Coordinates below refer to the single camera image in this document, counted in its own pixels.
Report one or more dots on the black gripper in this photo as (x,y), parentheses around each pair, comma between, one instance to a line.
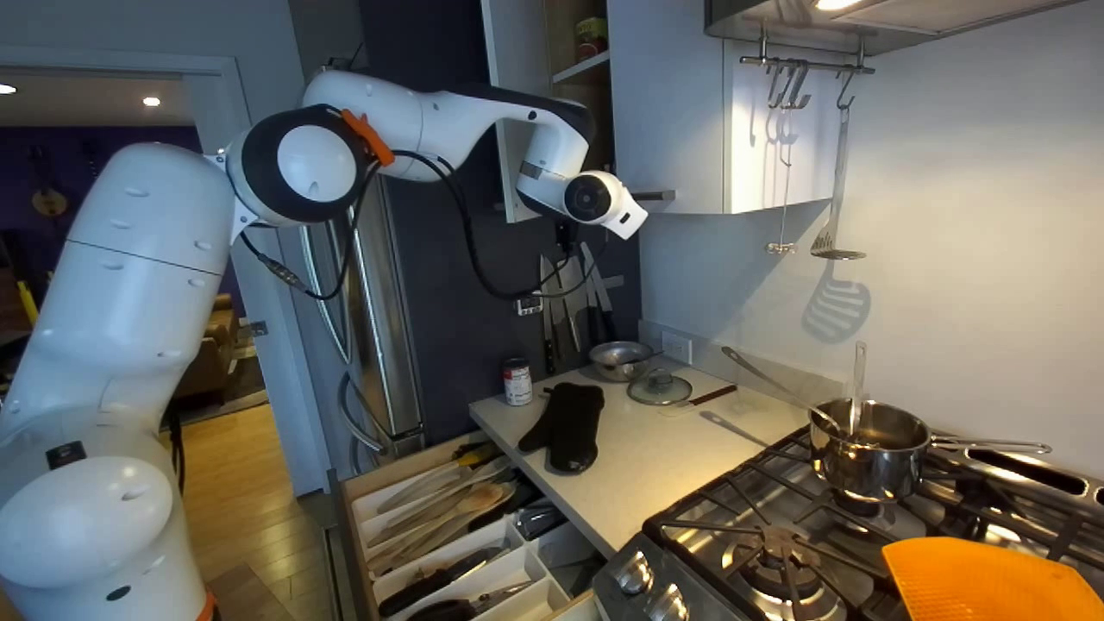
(567,235)

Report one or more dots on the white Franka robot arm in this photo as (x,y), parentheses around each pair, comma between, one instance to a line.
(115,287)

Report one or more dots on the green topped cabinet item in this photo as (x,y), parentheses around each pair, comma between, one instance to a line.
(592,35)

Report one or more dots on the long slim kitchen knife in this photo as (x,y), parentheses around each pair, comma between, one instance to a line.
(596,281)

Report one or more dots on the magnetic knife strip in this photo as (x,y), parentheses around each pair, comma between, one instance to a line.
(620,281)

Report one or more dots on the white digital timer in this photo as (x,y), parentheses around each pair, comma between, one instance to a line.
(530,306)

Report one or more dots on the metal bowl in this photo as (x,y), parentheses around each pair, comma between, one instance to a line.
(620,357)

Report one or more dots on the small can with label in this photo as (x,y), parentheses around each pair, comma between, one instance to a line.
(518,385)

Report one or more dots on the glass pot lid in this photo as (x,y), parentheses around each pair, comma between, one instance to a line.
(661,386)

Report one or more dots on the stainless steel fridge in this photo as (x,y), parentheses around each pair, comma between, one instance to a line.
(390,346)

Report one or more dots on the long metal utensil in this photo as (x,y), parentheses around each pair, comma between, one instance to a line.
(763,378)

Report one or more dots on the metal S hook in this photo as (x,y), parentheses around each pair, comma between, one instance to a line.
(779,88)
(801,88)
(848,89)

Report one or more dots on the steel table knife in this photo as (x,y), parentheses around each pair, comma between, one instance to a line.
(735,430)

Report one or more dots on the hanging metal slotted turner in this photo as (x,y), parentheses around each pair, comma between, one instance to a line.
(835,254)

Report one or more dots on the wooden spoon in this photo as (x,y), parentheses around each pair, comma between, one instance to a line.
(461,506)

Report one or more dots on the wooden spatula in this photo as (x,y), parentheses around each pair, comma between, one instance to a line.
(451,531)

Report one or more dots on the steel spoon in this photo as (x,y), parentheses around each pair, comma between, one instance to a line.
(857,385)

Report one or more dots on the wooden utensil drawer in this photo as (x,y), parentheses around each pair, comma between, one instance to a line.
(356,506)

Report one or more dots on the steel stove knob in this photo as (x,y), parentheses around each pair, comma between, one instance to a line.
(635,574)
(671,601)

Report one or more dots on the white drawer organizer tray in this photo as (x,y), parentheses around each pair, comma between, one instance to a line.
(504,574)

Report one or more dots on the steel gas stove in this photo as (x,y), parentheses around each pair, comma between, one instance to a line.
(781,540)

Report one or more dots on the brown sofa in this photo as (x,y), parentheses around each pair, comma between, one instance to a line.
(212,357)

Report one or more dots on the steel saucepan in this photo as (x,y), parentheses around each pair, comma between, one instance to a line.
(868,460)

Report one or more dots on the round ceiling light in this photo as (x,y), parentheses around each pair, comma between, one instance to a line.
(8,88)
(152,100)

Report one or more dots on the orange plastic board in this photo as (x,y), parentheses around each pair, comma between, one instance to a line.
(987,580)

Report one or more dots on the white wall outlet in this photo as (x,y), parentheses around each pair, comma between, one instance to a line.
(676,349)

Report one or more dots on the white wall cabinet body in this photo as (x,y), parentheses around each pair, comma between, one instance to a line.
(779,139)

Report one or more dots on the metal hook rail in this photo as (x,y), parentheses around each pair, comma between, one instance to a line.
(806,61)

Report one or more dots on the small wall instrument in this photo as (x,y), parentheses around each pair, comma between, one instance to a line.
(50,204)

